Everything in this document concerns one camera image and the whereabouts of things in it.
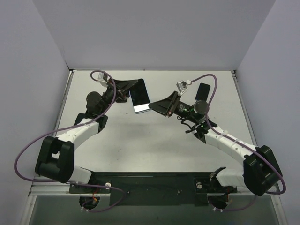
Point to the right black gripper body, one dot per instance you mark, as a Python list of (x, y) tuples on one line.
[(171, 104)]

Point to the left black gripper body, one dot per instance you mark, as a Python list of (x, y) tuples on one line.
[(116, 90)]

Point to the light blue cased phone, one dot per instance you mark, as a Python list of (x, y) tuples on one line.
[(140, 98)]

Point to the blue phone black screen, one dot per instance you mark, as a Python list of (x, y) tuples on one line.
[(202, 92)]

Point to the black phone case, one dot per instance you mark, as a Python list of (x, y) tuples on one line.
[(79, 118), (122, 99)]

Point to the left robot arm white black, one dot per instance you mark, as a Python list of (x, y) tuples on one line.
[(56, 158)]

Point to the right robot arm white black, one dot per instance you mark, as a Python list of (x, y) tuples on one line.
[(260, 169)]

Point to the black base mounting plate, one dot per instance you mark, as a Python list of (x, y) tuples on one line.
[(155, 188)]

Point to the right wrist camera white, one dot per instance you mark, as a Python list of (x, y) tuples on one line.
[(182, 87)]

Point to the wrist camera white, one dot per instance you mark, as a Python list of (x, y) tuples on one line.
[(102, 79), (182, 87)]

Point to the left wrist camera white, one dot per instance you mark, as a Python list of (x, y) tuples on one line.
[(102, 79)]

